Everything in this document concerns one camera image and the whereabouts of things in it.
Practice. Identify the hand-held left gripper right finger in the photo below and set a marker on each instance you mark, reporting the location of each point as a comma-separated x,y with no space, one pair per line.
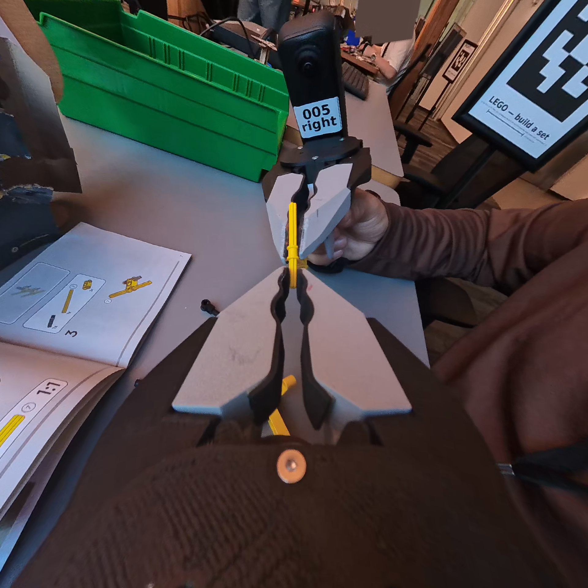
353,363

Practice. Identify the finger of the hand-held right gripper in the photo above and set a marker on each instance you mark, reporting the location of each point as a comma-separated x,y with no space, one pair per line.
328,206
279,211

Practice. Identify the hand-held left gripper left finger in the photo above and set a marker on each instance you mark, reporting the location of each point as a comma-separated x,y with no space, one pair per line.
229,358

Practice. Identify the yellow plastic axle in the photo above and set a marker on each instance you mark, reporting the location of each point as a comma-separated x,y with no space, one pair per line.
292,229

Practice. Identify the yellow plastic connector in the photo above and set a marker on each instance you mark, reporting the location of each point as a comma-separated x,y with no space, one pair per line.
301,264

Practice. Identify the person's right forearm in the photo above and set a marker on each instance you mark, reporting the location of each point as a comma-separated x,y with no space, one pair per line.
459,239

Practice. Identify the person's right hand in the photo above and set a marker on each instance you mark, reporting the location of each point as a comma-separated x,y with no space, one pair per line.
367,225

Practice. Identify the black keyboard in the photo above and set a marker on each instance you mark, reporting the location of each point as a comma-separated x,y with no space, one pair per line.
356,82

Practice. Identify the black plastic axle connector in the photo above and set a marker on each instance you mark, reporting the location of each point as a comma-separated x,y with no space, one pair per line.
210,307

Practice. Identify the yellow plastic beam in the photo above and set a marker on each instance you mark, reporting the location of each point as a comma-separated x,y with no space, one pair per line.
288,383

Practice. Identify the small framed marker sign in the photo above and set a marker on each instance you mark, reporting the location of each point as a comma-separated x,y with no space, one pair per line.
459,59

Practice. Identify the green plastic bin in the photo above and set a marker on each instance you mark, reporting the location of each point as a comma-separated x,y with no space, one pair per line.
160,115

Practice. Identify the open instruction booklet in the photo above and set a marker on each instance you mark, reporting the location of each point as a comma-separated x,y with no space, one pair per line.
92,285

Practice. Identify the person's brown sweater torso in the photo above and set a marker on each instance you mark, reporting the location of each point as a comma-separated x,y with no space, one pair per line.
528,367

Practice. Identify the black framed sign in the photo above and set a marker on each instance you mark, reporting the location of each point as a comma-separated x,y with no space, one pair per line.
519,119

